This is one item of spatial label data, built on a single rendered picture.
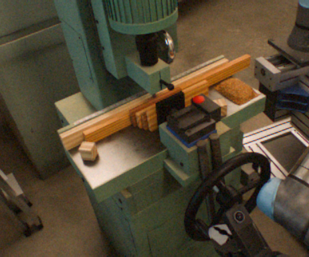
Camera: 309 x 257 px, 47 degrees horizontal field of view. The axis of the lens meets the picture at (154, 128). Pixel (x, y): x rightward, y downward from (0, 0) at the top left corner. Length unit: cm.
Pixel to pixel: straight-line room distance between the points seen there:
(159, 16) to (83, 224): 137
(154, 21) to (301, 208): 51
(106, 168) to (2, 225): 130
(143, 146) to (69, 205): 117
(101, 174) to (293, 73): 93
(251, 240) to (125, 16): 56
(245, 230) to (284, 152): 126
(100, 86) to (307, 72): 86
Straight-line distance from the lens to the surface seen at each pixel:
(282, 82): 155
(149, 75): 96
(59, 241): 198
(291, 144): 201
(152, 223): 116
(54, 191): 220
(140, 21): 86
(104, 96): 121
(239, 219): 73
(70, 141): 103
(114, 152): 99
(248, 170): 130
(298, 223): 69
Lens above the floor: 158
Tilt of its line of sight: 41 degrees down
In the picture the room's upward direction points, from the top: 8 degrees counter-clockwise
